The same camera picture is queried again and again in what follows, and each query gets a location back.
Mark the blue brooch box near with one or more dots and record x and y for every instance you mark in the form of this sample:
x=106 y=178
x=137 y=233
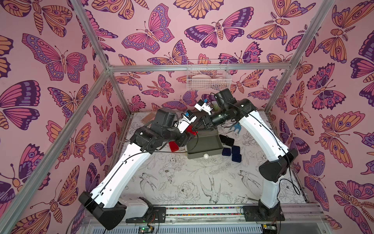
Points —
x=236 y=158

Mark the black brooch box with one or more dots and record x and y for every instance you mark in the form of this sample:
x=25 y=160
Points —
x=229 y=141
x=223 y=139

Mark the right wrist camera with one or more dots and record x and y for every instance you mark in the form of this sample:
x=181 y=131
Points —
x=202 y=105

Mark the black brooch box near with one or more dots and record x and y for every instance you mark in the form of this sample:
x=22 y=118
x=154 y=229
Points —
x=229 y=141

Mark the black brooch box far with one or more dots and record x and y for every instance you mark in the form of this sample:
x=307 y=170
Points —
x=223 y=139

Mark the white wire basket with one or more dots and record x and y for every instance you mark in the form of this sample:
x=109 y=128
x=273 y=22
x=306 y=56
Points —
x=201 y=77

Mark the blue brooch box left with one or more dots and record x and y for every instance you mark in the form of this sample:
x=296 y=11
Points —
x=226 y=152

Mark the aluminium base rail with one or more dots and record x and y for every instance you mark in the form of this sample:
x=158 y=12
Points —
x=221 y=219

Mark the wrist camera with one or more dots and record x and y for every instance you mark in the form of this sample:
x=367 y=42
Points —
x=202 y=105
x=186 y=120

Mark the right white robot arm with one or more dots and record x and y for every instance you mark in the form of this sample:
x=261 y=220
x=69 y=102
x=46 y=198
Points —
x=279 y=156

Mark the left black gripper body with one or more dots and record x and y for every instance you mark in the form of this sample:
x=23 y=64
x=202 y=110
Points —
x=174 y=135

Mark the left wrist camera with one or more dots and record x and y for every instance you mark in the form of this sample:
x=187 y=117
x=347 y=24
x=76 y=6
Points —
x=186 y=120

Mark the blue yellow garden fork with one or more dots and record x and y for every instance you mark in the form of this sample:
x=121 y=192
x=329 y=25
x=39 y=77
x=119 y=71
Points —
x=236 y=128

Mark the green drawer cabinet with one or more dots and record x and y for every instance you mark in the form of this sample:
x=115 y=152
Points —
x=205 y=142

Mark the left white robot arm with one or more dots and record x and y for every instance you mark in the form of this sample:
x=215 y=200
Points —
x=103 y=201

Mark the blue brooch box right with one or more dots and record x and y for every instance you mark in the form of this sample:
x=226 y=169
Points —
x=235 y=150

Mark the aluminium frame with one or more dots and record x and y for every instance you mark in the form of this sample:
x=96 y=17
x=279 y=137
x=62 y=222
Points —
x=56 y=101

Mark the blue brooch box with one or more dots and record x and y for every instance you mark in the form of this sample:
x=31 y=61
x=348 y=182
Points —
x=235 y=150
x=236 y=158
x=226 y=152

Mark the red brooch box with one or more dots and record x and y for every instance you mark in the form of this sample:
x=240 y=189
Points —
x=190 y=130
x=173 y=146

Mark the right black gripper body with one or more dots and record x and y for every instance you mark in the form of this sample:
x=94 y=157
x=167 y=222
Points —
x=204 y=119

